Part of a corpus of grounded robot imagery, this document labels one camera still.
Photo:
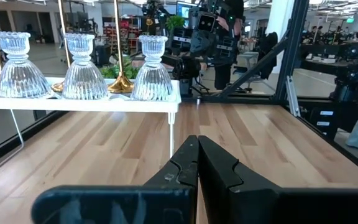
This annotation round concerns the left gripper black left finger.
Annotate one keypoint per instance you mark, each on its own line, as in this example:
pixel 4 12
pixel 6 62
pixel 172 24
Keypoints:
pixel 182 168

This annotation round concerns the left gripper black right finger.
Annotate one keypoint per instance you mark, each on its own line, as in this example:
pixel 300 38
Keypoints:
pixel 222 186

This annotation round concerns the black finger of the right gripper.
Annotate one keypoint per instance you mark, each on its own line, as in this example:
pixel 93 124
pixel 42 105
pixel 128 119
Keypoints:
pixel 210 45
pixel 197 45

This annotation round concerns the ribbed clear glass candle holder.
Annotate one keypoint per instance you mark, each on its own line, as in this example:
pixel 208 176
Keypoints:
pixel 20 77
pixel 152 81
pixel 84 81

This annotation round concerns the tall brass candlestick holder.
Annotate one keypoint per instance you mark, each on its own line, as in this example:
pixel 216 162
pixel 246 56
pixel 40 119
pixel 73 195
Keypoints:
pixel 120 85
pixel 57 86

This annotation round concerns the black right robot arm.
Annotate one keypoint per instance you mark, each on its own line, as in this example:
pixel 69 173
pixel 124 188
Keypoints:
pixel 183 67

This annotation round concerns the green background plant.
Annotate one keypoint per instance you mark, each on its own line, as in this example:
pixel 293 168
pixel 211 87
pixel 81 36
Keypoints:
pixel 175 22

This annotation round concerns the silver metal strip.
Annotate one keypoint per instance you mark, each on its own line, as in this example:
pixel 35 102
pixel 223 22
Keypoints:
pixel 293 96

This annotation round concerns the green potted plant white pot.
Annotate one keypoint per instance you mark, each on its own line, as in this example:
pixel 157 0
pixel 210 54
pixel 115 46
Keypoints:
pixel 112 72

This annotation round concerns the white lattice plastic tray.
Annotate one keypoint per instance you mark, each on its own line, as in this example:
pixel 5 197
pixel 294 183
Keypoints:
pixel 104 105

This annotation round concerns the black box white labels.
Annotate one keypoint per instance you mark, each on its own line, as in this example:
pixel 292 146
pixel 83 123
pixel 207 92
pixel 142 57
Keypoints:
pixel 323 127

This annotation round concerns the black equipment stand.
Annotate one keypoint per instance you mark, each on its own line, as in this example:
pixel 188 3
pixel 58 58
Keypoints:
pixel 353 81

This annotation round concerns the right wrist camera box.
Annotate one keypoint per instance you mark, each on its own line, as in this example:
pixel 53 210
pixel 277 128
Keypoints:
pixel 206 22

